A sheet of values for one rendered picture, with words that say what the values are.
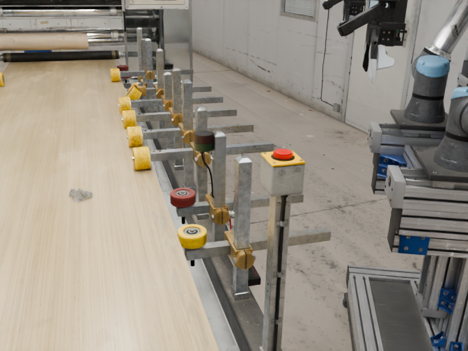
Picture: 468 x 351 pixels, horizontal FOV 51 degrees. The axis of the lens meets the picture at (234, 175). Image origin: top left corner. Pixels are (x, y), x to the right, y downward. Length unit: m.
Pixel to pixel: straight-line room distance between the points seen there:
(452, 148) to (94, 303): 1.07
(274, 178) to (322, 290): 1.81
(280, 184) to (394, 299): 1.49
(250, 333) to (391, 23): 0.84
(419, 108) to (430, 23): 2.67
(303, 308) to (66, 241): 1.50
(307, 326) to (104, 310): 1.52
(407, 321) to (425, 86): 0.98
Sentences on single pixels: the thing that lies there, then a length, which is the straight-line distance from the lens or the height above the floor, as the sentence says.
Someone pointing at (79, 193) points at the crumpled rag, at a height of 0.92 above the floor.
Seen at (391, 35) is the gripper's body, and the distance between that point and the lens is 1.29.
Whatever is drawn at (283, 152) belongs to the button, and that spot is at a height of 1.23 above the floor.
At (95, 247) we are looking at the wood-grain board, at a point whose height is 0.90.
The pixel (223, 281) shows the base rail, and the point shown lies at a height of 0.70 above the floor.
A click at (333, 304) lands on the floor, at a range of 2.64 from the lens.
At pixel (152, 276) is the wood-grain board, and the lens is 1.19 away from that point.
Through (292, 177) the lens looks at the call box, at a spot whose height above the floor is 1.19.
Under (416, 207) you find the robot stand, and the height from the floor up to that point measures 0.91.
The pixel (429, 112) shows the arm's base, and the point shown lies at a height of 1.08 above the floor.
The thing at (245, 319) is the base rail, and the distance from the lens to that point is 1.38.
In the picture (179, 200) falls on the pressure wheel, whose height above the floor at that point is 0.90.
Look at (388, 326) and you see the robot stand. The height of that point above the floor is 0.21.
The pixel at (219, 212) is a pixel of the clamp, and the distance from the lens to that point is 1.54.
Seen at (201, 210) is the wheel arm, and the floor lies 0.84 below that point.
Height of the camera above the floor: 1.57
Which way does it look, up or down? 23 degrees down
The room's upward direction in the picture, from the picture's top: 1 degrees clockwise
